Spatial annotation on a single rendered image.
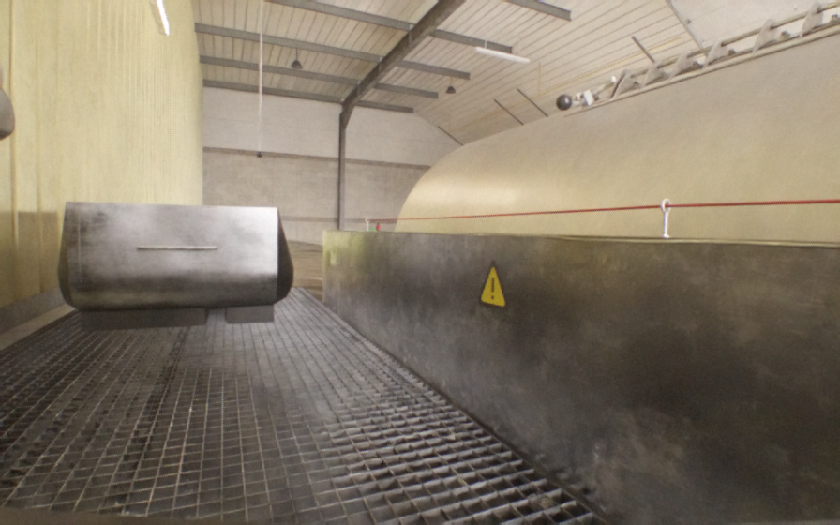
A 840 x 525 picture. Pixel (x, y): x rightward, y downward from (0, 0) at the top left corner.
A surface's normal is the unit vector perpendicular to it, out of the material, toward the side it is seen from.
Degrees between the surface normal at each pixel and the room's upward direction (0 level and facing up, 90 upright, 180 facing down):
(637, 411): 90
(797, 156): 65
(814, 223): 75
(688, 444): 90
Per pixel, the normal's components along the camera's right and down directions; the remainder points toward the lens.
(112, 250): 0.40, 0.07
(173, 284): 0.38, 0.34
